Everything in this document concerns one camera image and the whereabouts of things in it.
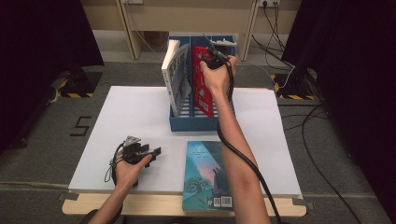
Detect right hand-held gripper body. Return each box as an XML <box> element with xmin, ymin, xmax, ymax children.
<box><xmin>200</xmin><ymin>34</ymin><xmax>238</xmax><ymax>70</ymax></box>

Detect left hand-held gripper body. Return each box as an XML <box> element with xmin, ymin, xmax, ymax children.
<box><xmin>120</xmin><ymin>135</ymin><xmax>148</xmax><ymax>165</ymax></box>

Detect red book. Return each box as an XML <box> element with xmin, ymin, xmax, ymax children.
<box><xmin>190</xmin><ymin>45</ymin><xmax>216</xmax><ymax>119</ymax></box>

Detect white picture book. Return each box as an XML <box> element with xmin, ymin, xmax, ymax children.
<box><xmin>161</xmin><ymin>38</ymin><xmax>193</xmax><ymax>118</ymax></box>

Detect teal book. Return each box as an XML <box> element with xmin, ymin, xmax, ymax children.
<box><xmin>181</xmin><ymin>140</ymin><xmax>235</xmax><ymax>213</ymax></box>

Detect blue file rack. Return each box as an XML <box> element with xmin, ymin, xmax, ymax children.
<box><xmin>167</xmin><ymin>35</ymin><xmax>237</xmax><ymax>133</ymax></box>

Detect person's left hand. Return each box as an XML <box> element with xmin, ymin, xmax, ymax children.
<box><xmin>113</xmin><ymin>153</ymin><xmax>154</xmax><ymax>189</ymax></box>

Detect person's right hand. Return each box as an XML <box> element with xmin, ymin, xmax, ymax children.
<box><xmin>199</xmin><ymin>55</ymin><xmax>238</xmax><ymax>98</ymax></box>

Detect beige wooden desk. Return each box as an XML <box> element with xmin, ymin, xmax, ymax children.
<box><xmin>78</xmin><ymin>0</ymin><xmax>303</xmax><ymax>62</ymax></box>

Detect stand base with hazard tape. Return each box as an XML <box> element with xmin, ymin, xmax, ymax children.
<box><xmin>270</xmin><ymin>66</ymin><xmax>319</xmax><ymax>101</ymax></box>
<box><xmin>50</xmin><ymin>66</ymin><xmax>104</xmax><ymax>99</ymax></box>

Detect black curtain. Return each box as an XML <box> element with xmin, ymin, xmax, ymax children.
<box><xmin>0</xmin><ymin>0</ymin><xmax>106</xmax><ymax>155</ymax></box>
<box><xmin>281</xmin><ymin>0</ymin><xmax>396</xmax><ymax>216</ymax></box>

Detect left hand-held gripper cable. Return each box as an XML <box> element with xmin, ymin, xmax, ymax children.
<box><xmin>78</xmin><ymin>142</ymin><xmax>126</xmax><ymax>224</ymax></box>

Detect hand-held gripper cable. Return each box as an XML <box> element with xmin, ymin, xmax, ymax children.
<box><xmin>78</xmin><ymin>142</ymin><xmax>126</xmax><ymax>224</ymax></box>
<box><xmin>216</xmin><ymin>59</ymin><xmax>284</xmax><ymax>224</ymax></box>

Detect black socket cables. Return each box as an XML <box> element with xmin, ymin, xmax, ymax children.
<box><xmin>251</xmin><ymin>2</ymin><xmax>297</xmax><ymax>69</ymax></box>

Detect thin white cable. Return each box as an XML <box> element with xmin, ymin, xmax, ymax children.
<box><xmin>134</xmin><ymin>30</ymin><xmax>169</xmax><ymax>63</ymax></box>

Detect right hand-held gripper cable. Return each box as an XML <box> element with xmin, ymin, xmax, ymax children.
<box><xmin>216</xmin><ymin>59</ymin><xmax>284</xmax><ymax>224</ymax></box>

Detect black floor cables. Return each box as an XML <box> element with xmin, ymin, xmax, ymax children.
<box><xmin>277</xmin><ymin>103</ymin><xmax>363</xmax><ymax>224</ymax></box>

